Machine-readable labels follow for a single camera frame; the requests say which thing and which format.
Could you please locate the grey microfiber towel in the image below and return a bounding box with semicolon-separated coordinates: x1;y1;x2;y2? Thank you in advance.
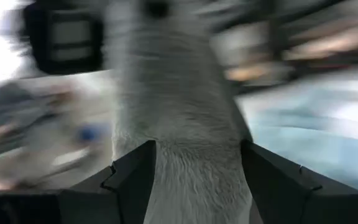
104;0;254;224

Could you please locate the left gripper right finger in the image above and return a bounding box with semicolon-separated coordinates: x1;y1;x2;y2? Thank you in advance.
240;139;358;224

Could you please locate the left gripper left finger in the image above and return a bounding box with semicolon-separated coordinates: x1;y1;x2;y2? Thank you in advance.
70;139;157;224

